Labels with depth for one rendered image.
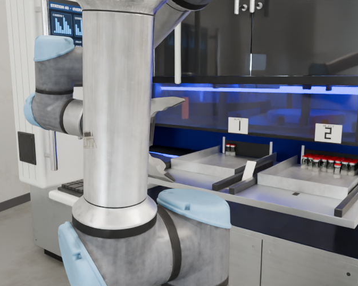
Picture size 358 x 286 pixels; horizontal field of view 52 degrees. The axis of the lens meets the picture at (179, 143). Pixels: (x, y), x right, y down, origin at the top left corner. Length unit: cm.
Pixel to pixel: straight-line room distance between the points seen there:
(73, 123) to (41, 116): 8
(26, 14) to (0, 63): 231
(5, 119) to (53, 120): 296
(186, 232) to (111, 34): 29
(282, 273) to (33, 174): 101
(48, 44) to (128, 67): 35
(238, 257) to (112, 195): 119
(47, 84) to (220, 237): 44
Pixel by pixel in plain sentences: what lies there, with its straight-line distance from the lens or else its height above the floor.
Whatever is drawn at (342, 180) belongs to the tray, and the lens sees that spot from 129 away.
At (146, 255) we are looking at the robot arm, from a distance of 52.
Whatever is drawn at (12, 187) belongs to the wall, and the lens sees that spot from 386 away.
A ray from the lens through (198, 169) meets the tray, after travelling 128.
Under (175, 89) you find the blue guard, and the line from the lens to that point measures 163.
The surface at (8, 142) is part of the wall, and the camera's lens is 377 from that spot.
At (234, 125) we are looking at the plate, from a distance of 147.
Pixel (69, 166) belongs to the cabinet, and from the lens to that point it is 148.
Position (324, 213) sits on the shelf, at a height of 88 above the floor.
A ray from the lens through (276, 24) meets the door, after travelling 142.
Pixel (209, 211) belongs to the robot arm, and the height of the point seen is 101.
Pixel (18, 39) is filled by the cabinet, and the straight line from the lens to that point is 147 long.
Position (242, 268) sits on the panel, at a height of 43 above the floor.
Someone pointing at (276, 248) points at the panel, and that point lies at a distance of 152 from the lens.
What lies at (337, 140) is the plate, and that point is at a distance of 134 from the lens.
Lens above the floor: 120
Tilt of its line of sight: 10 degrees down
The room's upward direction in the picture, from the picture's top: straight up
